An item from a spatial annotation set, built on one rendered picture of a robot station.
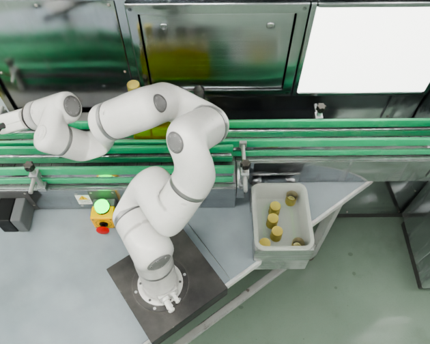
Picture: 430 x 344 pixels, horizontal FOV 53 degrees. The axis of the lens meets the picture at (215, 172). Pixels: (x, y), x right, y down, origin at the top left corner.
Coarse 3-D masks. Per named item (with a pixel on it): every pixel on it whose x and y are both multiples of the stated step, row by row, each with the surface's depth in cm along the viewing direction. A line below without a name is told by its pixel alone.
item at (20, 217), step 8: (0, 200) 132; (8, 200) 132; (16, 200) 132; (24, 200) 132; (0, 208) 130; (8, 208) 130; (16, 208) 130; (24, 208) 131; (32, 208) 137; (0, 216) 129; (8, 216) 129; (16, 216) 129; (24, 216) 131; (32, 216) 137; (0, 224) 130; (8, 224) 130; (16, 224) 130; (24, 224) 131
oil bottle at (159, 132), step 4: (164, 124) 123; (168, 124) 123; (152, 128) 125; (156, 128) 125; (160, 128) 125; (164, 128) 125; (152, 132) 127; (156, 132) 126; (160, 132) 126; (164, 132) 126; (156, 136) 128; (160, 136) 128; (164, 136) 128
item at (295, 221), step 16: (256, 192) 136; (272, 192) 137; (304, 192) 133; (256, 208) 130; (288, 208) 138; (304, 208) 131; (256, 224) 127; (288, 224) 135; (304, 224) 130; (256, 240) 124; (288, 240) 132; (304, 240) 130
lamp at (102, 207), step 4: (100, 200) 130; (104, 200) 130; (96, 204) 129; (100, 204) 129; (104, 204) 129; (108, 204) 130; (96, 208) 128; (100, 208) 128; (104, 208) 129; (108, 208) 130; (96, 212) 131; (100, 212) 129; (104, 212) 130
